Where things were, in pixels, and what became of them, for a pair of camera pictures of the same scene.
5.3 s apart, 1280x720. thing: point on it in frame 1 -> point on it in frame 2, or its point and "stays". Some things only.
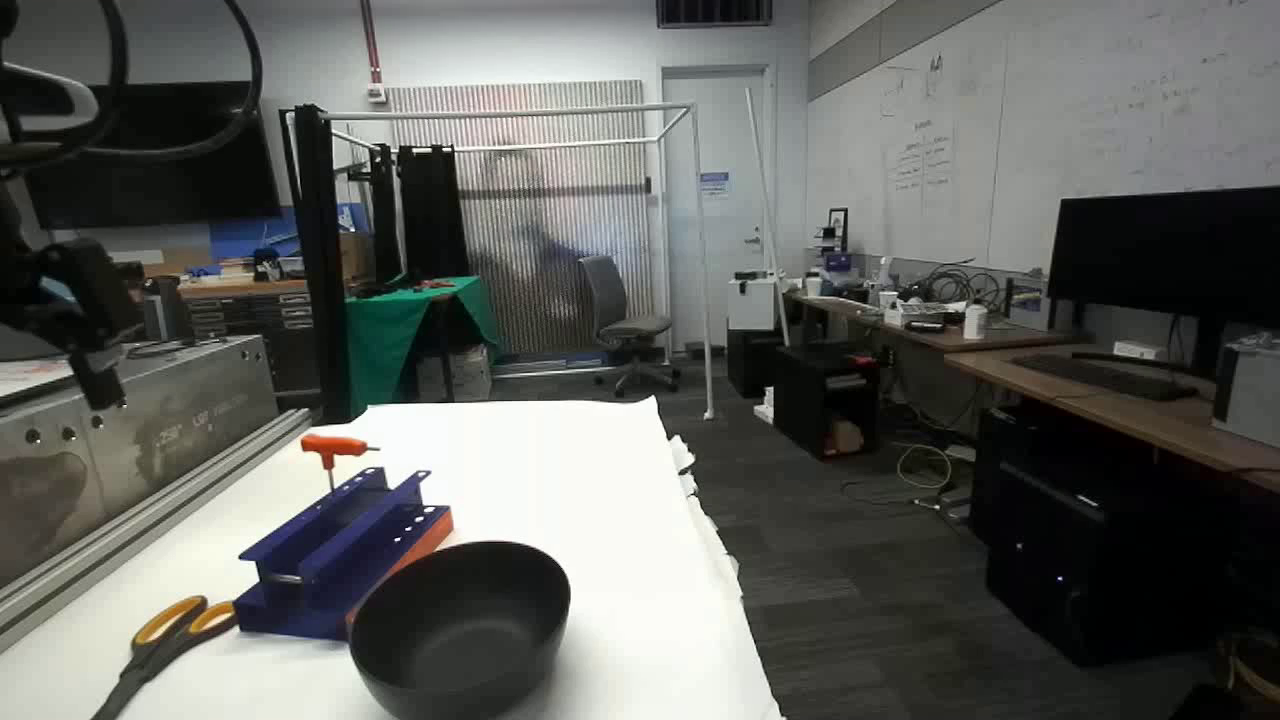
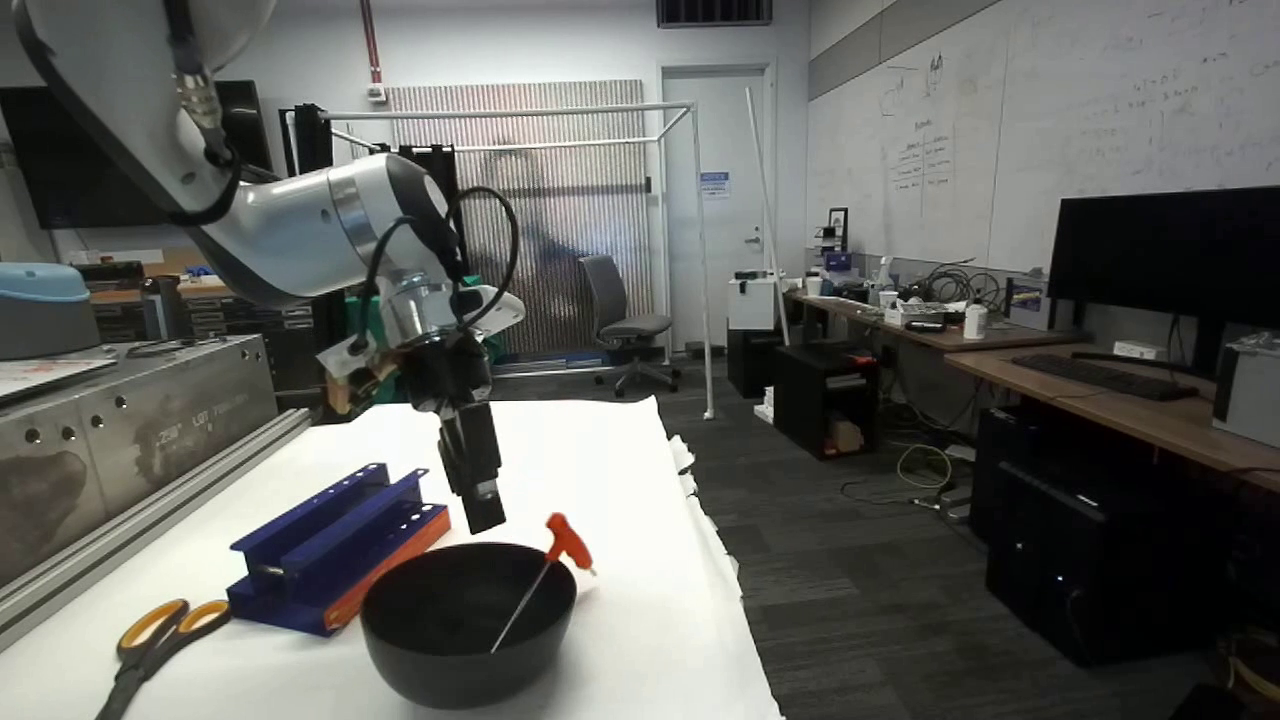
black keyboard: x=1121 y=375 stays
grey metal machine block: x=60 y=461 stays
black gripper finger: x=103 y=387 -> x=480 y=504
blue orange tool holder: x=316 y=566 stays
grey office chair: x=634 y=339 stays
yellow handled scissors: x=156 y=642 stays
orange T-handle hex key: x=333 y=446 -> x=564 y=547
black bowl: x=459 y=629 stays
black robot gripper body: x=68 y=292 -> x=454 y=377
